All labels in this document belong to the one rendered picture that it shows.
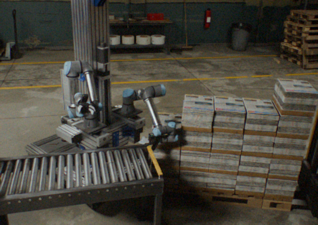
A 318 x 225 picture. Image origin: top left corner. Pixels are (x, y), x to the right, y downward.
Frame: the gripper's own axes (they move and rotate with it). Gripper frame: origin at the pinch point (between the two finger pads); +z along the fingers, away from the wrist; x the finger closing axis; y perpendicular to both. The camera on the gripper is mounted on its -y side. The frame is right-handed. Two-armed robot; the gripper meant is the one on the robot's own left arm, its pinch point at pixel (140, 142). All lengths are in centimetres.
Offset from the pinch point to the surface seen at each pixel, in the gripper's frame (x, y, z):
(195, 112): 0, 26, -52
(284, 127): 26, 17, -129
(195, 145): -2, -9, -55
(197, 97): -28, 30, -64
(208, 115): 4, 25, -63
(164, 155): -11.8, -23.8, -27.7
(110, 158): 26.3, 3.4, 29.8
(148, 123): -186, -76, -51
